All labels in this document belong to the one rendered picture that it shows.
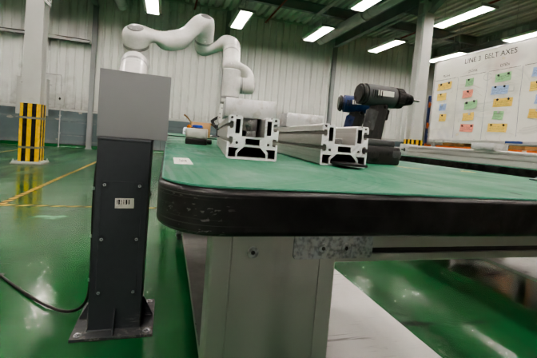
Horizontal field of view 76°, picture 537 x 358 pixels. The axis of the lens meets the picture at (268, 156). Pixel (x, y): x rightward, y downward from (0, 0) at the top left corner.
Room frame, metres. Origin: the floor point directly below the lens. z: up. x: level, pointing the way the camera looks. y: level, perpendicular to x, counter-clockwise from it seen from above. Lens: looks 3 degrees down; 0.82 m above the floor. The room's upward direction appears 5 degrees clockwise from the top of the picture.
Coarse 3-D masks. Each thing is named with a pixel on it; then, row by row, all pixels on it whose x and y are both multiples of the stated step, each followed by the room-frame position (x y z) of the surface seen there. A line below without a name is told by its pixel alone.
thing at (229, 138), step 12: (228, 120) 0.68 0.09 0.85; (240, 120) 0.68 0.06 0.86; (264, 120) 0.70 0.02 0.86; (276, 120) 0.68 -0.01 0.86; (228, 132) 0.67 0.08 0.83; (240, 132) 0.67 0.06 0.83; (252, 132) 0.71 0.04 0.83; (264, 132) 0.69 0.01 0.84; (276, 132) 0.68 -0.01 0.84; (228, 144) 0.67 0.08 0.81; (240, 144) 0.67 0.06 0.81; (252, 144) 0.77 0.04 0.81; (264, 144) 0.68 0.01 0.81; (228, 156) 0.67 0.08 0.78; (240, 156) 0.69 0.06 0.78; (252, 156) 0.72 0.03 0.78; (264, 156) 0.70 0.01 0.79
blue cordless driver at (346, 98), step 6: (342, 96) 1.20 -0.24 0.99; (348, 96) 1.20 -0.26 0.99; (342, 102) 1.19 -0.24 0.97; (348, 102) 1.19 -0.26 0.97; (354, 102) 1.19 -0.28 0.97; (342, 108) 1.20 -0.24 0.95; (348, 108) 1.19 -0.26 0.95; (354, 108) 1.19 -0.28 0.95; (360, 108) 1.19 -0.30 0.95; (366, 108) 1.19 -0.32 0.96; (354, 114) 1.20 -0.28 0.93; (360, 114) 1.20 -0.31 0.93; (348, 120) 1.20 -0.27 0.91; (354, 120) 1.20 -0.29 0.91; (360, 120) 1.20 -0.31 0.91; (348, 126) 1.20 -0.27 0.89
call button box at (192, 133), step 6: (186, 132) 1.28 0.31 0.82; (192, 132) 1.28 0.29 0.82; (198, 132) 1.28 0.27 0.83; (204, 132) 1.29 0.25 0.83; (186, 138) 1.28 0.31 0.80; (192, 138) 1.28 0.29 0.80; (198, 138) 1.28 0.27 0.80; (204, 138) 1.29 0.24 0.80; (198, 144) 1.28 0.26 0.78; (204, 144) 1.29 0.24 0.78; (210, 144) 1.33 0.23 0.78
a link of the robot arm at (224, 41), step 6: (222, 36) 1.90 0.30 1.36; (228, 36) 1.88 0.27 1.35; (198, 42) 1.90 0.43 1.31; (216, 42) 1.90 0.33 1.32; (222, 42) 1.86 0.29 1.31; (228, 42) 1.84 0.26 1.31; (234, 42) 1.84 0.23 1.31; (198, 48) 1.92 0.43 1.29; (204, 48) 1.92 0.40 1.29; (210, 48) 1.91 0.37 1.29; (216, 48) 1.89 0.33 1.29; (222, 48) 1.87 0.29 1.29; (204, 54) 1.94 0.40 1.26; (210, 54) 1.95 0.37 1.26
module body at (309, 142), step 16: (288, 128) 1.00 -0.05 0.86; (304, 128) 0.83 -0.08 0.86; (320, 128) 0.71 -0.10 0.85; (336, 128) 0.82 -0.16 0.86; (352, 128) 0.73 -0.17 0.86; (272, 144) 1.22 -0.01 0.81; (288, 144) 1.03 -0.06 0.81; (304, 144) 0.86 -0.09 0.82; (320, 144) 0.70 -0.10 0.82; (336, 144) 0.70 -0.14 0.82; (352, 144) 0.72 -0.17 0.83; (304, 160) 0.81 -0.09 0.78; (320, 160) 0.70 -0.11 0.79; (352, 160) 0.73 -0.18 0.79
